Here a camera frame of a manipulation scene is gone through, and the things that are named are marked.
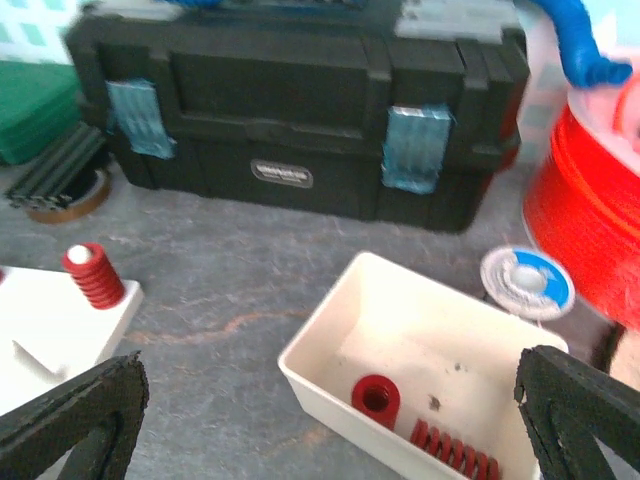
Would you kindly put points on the white parts tray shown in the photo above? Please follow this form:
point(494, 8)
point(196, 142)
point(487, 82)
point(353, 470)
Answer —
point(453, 358)

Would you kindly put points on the brown tape roll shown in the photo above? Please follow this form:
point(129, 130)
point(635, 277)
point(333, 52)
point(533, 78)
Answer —
point(85, 205)

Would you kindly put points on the white peg base plate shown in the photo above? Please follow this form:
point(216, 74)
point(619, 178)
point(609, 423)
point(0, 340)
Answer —
point(50, 333)

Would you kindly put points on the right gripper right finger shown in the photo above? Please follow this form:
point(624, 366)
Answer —
point(581, 423)

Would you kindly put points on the thin red spring in tray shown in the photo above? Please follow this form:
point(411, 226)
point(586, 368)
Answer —
point(459, 456)

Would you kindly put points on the large red spring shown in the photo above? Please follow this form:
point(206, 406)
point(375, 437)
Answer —
point(93, 273)

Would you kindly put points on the black aluminium extrusion piece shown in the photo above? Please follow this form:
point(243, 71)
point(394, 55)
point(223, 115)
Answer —
point(63, 173)

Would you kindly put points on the red filament spool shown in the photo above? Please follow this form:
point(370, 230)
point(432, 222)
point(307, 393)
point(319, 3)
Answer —
point(583, 206)

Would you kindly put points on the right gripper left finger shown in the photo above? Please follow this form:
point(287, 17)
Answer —
point(93, 419)

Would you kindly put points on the green plastic case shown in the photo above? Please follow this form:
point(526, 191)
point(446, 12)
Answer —
point(38, 103)

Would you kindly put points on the black toolbox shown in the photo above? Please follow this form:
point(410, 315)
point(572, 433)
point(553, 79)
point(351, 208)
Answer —
point(398, 111)

